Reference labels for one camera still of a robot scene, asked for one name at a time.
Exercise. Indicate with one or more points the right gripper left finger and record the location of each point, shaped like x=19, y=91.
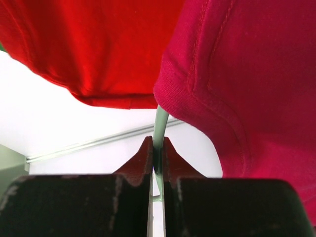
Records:
x=91, y=205

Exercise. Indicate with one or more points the red t shirt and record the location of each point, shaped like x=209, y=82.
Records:
x=107, y=53

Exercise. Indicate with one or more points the magenta t shirt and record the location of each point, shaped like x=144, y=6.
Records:
x=243, y=72

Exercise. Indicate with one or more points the pale green hanger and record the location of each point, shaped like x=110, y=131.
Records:
x=158, y=138

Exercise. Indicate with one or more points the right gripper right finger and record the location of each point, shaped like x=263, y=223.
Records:
x=197, y=206

